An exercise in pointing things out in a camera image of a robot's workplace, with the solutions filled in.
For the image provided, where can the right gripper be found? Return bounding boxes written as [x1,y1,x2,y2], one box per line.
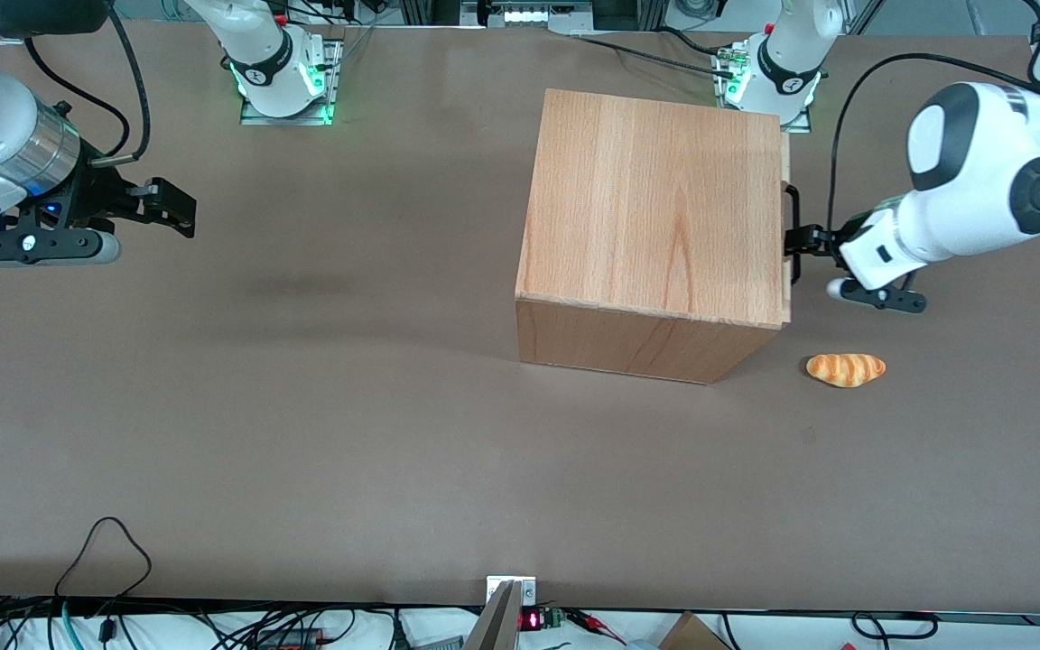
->
[0,162,197,239]

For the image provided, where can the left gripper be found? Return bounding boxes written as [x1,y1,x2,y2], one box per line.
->
[786,204,927,290]

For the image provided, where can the light wooden drawer cabinet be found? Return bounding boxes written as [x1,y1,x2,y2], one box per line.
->
[515,88,785,385]

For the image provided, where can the striped toy bread roll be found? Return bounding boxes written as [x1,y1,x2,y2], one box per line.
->
[805,351,887,389]

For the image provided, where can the lit electronics box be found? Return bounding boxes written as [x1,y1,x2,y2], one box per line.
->
[482,0,595,28]

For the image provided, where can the brown cardboard piece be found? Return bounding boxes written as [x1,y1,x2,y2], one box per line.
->
[658,612,730,650]

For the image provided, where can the red clip test leads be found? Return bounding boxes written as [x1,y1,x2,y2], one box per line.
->
[565,609,625,642]

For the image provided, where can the grey support bar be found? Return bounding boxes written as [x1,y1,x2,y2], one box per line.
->
[463,580,523,650]

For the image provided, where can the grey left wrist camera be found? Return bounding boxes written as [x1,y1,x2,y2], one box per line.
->
[825,276,928,313]

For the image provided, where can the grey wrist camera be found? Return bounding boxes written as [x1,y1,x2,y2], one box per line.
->
[0,227,122,266]
[825,276,928,313]

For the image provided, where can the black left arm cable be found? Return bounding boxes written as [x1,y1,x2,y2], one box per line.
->
[830,52,1040,234]

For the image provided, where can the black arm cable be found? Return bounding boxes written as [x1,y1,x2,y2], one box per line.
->
[830,52,1040,234]
[25,5,153,171]

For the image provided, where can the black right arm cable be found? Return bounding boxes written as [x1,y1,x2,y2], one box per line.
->
[25,5,153,171]

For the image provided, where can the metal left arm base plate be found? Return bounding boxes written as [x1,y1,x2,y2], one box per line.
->
[712,45,813,135]

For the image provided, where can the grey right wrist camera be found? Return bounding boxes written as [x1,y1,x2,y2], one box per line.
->
[0,227,122,266]

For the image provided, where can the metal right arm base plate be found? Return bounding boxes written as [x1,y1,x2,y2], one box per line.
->
[240,39,344,126]

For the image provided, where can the long black table cable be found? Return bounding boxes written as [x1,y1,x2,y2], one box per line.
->
[572,32,739,77]

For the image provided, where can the thin black looped cable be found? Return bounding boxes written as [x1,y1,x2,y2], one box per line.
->
[54,516,153,599]

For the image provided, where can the black cable with flat loop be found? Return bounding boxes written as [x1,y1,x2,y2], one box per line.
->
[850,611,941,640]

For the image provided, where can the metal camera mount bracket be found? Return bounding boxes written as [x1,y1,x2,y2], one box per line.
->
[486,575,539,608]

